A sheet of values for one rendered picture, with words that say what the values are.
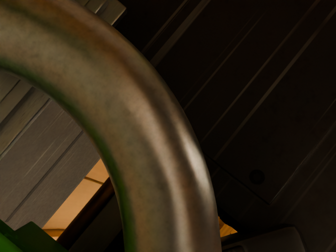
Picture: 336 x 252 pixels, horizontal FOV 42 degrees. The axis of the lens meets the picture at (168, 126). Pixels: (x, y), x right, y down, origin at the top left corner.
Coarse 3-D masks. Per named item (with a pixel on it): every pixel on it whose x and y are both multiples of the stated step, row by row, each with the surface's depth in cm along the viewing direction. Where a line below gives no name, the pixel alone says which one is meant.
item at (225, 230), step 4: (220, 220) 337; (220, 224) 334; (224, 224) 330; (220, 228) 335; (224, 228) 327; (228, 228) 328; (232, 228) 330; (220, 232) 322; (224, 232) 324; (228, 232) 325; (232, 232) 333; (220, 236) 319
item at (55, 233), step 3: (45, 231) 92; (48, 231) 94; (51, 231) 95; (54, 231) 97; (57, 231) 98; (60, 231) 100; (48, 234) 92; (51, 234) 93; (54, 234) 95; (57, 234) 96; (54, 237) 94; (57, 237) 96
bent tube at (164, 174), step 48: (0, 0) 12; (48, 0) 13; (0, 48) 13; (48, 48) 12; (96, 48) 13; (48, 96) 14; (96, 96) 12; (144, 96) 13; (96, 144) 13; (144, 144) 12; (192, 144) 13; (144, 192) 12; (192, 192) 13; (144, 240) 12; (192, 240) 12
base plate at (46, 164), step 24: (48, 120) 60; (72, 120) 66; (24, 144) 59; (48, 144) 65; (72, 144) 71; (0, 168) 58; (24, 168) 63; (48, 168) 70; (72, 168) 78; (0, 192) 62; (24, 192) 68; (48, 192) 76; (0, 216) 67; (24, 216) 74; (48, 216) 83
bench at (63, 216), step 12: (96, 168) 94; (84, 180) 93; (96, 180) 103; (72, 192) 92; (84, 192) 98; (72, 204) 96; (84, 204) 103; (60, 216) 95; (72, 216) 102; (48, 228) 94; (60, 228) 100
